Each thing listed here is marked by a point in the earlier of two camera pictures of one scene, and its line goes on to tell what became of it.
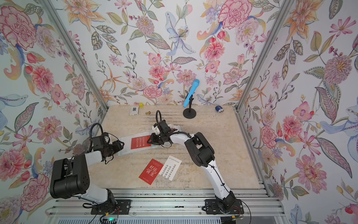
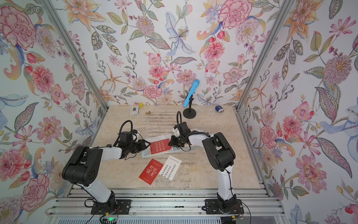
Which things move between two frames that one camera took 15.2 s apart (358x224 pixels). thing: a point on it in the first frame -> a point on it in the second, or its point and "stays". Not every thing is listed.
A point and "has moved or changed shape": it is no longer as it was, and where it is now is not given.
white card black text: x=170 y=167 stays
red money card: x=140 y=142 has moved or changed shape
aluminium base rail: x=175 y=202 stays
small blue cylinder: x=219 y=108 stays
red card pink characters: x=151 y=171 stays
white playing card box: x=134 y=110 stays
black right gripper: x=154 y=141 -> x=173 y=142
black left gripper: x=117 y=145 -> x=142 y=145
